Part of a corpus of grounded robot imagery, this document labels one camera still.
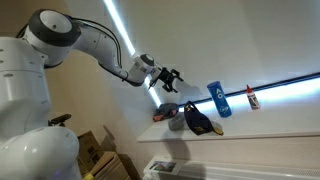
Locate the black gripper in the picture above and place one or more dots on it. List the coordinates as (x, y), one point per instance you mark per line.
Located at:
(164, 77)

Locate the navy cap with yellow logo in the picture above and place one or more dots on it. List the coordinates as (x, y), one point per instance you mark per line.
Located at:
(198, 121)

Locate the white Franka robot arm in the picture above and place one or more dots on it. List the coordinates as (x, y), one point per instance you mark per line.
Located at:
(30, 100)

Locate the blue tennis ball can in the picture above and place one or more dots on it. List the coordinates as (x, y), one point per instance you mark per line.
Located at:
(220, 100)

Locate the white glue bottle red cap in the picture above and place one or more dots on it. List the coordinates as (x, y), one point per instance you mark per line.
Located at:
(253, 100)

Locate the white roller blind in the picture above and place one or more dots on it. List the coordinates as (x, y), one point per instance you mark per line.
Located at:
(226, 43)

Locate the colourful sticker on radiator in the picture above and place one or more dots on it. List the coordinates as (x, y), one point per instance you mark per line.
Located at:
(162, 166)

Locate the large cardboard box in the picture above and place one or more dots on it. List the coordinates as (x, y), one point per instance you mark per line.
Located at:
(108, 168)

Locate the open white drawer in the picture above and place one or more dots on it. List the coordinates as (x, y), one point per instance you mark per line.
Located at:
(240, 173)

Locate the black camera on clamp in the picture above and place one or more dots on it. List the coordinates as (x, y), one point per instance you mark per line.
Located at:
(60, 120)

